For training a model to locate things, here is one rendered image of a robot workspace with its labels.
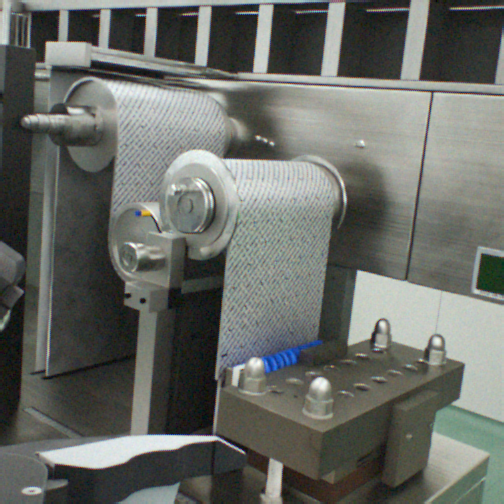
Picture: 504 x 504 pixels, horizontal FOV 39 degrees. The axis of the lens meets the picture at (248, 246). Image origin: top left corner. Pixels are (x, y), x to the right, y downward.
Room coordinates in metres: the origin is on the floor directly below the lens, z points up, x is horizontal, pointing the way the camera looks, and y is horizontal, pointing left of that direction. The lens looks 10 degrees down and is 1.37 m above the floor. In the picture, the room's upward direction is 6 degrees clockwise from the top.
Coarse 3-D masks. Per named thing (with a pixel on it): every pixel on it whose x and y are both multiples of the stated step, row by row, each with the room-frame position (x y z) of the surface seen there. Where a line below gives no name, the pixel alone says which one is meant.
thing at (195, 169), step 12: (180, 168) 0.97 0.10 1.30; (192, 168) 0.95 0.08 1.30; (204, 168) 0.94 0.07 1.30; (216, 180) 0.92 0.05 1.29; (216, 192) 0.92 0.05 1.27; (216, 204) 0.92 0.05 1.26; (168, 216) 0.98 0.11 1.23; (216, 216) 0.92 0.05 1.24; (216, 228) 0.92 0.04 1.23; (192, 240) 0.94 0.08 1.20; (204, 240) 0.93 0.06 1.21
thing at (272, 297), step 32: (256, 256) 0.96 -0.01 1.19; (288, 256) 1.01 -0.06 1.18; (320, 256) 1.08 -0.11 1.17; (224, 288) 0.91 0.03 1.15; (256, 288) 0.96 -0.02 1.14; (288, 288) 1.02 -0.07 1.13; (320, 288) 1.09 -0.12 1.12; (224, 320) 0.91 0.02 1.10; (256, 320) 0.97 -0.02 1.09; (288, 320) 1.03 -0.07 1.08; (224, 352) 0.92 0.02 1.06; (256, 352) 0.97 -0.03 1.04
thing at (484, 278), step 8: (488, 256) 1.02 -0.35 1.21; (488, 264) 1.02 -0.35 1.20; (496, 264) 1.01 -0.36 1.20; (480, 272) 1.03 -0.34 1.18; (488, 272) 1.02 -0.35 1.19; (496, 272) 1.01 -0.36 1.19; (480, 280) 1.03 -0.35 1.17; (488, 280) 1.02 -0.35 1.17; (496, 280) 1.01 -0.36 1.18; (480, 288) 1.02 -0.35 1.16; (488, 288) 1.02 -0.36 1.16; (496, 288) 1.01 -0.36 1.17
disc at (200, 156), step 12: (180, 156) 0.97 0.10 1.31; (192, 156) 0.96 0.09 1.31; (204, 156) 0.94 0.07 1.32; (216, 156) 0.93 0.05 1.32; (168, 168) 0.99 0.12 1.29; (216, 168) 0.93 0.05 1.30; (228, 168) 0.92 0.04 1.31; (168, 180) 0.98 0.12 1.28; (228, 180) 0.91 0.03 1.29; (228, 192) 0.91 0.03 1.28; (228, 204) 0.91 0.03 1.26; (228, 216) 0.91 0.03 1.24; (168, 228) 0.98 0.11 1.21; (228, 228) 0.91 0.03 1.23; (216, 240) 0.92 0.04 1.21; (228, 240) 0.91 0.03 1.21; (192, 252) 0.95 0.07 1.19; (204, 252) 0.93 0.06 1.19; (216, 252) 0.92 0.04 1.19
